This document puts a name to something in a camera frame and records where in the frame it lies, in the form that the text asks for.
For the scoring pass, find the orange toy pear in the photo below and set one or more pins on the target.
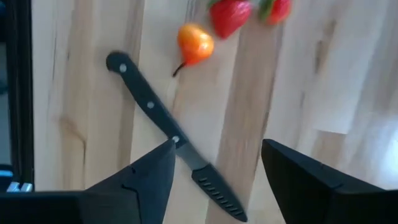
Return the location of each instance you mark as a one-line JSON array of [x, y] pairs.
[[194, 43]]

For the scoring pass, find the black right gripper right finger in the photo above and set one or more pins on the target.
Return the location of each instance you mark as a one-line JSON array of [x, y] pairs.
[[311, 193]]

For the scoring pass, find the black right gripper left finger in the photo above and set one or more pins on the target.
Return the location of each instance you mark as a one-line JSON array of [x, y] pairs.
[[149, 186]]

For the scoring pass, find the red toy strawberry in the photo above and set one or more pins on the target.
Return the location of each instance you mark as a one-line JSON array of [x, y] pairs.
[[278, 11], [230, 15]]

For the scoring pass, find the black kitchen knife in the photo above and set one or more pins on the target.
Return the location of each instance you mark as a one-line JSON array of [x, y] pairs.
[[149, 104]]

